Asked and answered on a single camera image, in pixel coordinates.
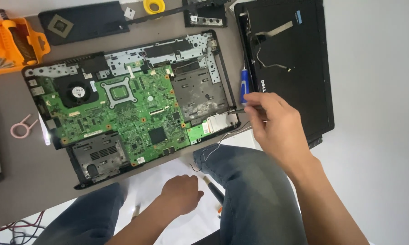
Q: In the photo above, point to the person's left hand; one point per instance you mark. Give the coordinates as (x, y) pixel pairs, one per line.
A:
(180, 195)

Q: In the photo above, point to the person's right hand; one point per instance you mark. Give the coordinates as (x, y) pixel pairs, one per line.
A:
(282, 132)

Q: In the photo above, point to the person's right fingers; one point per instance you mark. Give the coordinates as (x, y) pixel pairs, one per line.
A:
(259, 112)

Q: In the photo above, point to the black tweezers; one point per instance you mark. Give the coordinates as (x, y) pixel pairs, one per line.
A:
(238, 110)

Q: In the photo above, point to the black laptop screen lid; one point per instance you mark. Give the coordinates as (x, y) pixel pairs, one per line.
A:
(293, 92)

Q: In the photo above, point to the black laptop base chassis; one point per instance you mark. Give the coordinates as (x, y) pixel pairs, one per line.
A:
(197, 92)

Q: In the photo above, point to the person's right leg in jeans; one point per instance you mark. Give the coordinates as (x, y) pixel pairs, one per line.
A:
(255, 197)

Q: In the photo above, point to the person's leg in jeans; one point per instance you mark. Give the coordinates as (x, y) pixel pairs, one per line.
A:
(255, 197)
(85, 217)

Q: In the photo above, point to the green laptop motherboard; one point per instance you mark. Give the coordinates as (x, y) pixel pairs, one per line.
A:
(133, 115)

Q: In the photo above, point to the black plastic trim strip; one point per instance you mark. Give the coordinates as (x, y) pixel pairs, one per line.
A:
(157, 15)

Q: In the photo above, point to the yellow tape roll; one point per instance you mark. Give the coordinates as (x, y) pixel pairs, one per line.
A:
(148, 6)

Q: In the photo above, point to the small white square pad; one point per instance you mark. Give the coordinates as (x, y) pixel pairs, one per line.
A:
(129, 13)

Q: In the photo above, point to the black laptop cooling fan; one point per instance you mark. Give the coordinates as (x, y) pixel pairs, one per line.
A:
(77, 92)

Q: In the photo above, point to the black laptop cover panel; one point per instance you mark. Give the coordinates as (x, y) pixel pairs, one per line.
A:
(89, 23)

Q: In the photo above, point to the person's left leg in jeans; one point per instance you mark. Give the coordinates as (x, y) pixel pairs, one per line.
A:
(85, 217)

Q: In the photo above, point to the clear plastic pry stick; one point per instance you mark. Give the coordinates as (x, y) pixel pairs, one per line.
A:
(44, 131)

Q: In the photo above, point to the square processor chip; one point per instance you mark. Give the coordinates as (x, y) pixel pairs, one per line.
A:
(60, 26)

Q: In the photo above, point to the orange screwdriver kit case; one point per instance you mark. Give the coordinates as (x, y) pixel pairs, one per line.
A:
(0, 40)

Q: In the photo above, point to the black laptop bracket part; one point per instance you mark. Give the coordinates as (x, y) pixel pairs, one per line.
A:
(204, 15)

